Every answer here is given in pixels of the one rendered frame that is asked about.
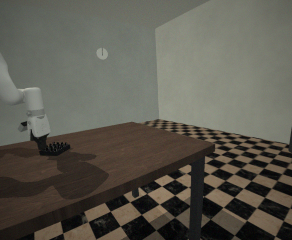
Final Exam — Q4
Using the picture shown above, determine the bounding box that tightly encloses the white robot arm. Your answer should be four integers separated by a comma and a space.
0, 52, 45, 132

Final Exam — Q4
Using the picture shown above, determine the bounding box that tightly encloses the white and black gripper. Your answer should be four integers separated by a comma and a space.
27, 114, 51, 150

